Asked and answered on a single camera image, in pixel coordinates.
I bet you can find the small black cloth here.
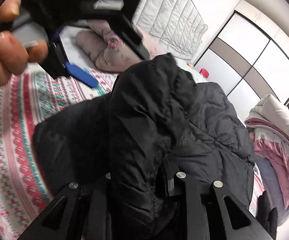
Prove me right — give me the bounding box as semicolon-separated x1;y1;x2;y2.
257;190;278;240

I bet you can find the pink floral pillow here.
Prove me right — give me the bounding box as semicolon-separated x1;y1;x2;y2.
75;20;157;73

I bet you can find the person's left hand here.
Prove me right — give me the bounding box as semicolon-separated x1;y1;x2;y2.
0;0;50;103

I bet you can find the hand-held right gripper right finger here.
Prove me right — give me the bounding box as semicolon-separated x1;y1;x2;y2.
161;159;274;240

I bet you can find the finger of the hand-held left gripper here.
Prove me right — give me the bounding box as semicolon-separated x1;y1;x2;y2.
42;31;99;89
107;14;151;61

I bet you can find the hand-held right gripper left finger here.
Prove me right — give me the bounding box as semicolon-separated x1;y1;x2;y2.
17;172;112;240

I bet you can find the blue grey pillow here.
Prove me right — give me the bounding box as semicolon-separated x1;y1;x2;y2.
253;155;289;227

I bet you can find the grey quilted headboard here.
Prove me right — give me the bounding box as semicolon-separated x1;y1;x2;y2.
131;0;208;55

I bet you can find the black quilted jacket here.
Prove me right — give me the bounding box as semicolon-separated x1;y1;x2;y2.
32;52;256;240

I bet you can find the folded pink quilt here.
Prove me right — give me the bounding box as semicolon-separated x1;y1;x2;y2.
245;119;289;209

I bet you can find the folded grey white comforter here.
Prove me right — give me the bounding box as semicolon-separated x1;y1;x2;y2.
245;94;289;160

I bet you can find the white sliding-door wardrobe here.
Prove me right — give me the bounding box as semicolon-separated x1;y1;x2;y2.
192;0;289;107

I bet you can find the red green patterned blanket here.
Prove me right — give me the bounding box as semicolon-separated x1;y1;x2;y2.
0;62;266;240

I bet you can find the grey bed sheet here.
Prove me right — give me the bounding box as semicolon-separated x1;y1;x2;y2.
9;17;210;83

